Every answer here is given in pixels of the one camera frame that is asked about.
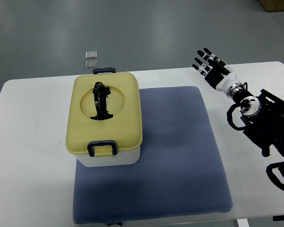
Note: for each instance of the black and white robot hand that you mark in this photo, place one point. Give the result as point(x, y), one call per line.
point(213, 70)

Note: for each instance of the yellow box lid with handle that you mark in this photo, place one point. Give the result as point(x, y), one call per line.
point(105, 115)

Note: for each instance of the brown cardboard box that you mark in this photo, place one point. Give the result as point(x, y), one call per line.
point(272, 5)

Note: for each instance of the white storage box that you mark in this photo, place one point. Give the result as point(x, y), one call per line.
point(122, 158)

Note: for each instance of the blue-grey padded mat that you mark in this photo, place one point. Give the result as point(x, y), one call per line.
point(179, 172)

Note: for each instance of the upper silver floor plate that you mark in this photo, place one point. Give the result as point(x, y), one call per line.
point(91, 55)

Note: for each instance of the black table bracket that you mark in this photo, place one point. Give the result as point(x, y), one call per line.
point(278, 218)

